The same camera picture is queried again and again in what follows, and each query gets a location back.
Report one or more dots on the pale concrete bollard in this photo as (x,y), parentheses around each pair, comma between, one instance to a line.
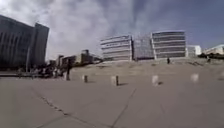
(85,79)
(114,80)
(155,80)

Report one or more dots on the wide pale stone stairs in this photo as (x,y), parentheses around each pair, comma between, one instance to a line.
(133,68)

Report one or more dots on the distant low buildings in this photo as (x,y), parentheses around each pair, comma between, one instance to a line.
(78,59)

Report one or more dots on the white striped building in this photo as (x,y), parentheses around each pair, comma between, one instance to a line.
(143,46)

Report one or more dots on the person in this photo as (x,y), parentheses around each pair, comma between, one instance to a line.
(168,60)
(208,59)
(68,70)

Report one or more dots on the grey paved plaza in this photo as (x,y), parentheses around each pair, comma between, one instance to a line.
(133,106)

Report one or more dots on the row of parked two-wheelers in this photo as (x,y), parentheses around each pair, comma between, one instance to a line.
(41,72)

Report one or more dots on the small white building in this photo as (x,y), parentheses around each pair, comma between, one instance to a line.
(194,50)

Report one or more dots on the large dark glass building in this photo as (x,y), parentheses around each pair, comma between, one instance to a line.
(16,43)

